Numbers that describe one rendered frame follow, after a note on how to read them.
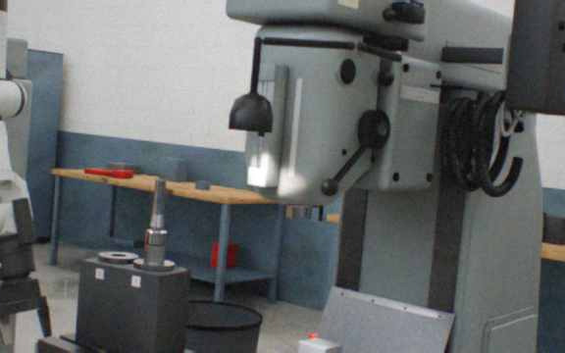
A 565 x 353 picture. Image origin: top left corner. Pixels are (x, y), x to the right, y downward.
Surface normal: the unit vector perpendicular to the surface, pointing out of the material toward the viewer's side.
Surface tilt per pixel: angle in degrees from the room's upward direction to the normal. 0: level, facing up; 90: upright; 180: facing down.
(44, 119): 90
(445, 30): 90
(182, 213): 90
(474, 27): 90
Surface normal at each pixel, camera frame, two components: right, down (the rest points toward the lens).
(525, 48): -0.62, -0.01
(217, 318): -0.11, -0.02
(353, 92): 0.78, 0.10
